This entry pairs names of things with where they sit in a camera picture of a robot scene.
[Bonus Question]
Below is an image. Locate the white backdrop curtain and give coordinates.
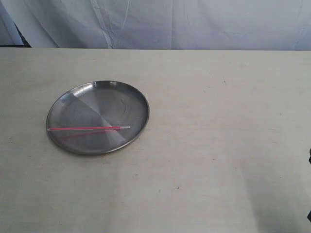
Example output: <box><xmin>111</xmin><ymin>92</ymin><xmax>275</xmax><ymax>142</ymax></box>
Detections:
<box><xmin>1</xmin><ymin>0</ymin><xmax>311</xmax><ymax>50</ymax></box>

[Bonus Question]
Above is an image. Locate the pink plastic straw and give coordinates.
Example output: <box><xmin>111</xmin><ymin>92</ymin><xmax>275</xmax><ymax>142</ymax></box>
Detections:
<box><xmin>47</xmin><ymin>126</ymin><xmax>131</xmax><ymax>131</ymax></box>

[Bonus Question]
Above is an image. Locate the round stainless steel plate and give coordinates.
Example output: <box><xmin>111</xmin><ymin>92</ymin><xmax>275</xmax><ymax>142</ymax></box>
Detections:
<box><xmin>46</xmin><ymin>81</ymin><xmax>150</xmax><ymax>155</ymax></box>

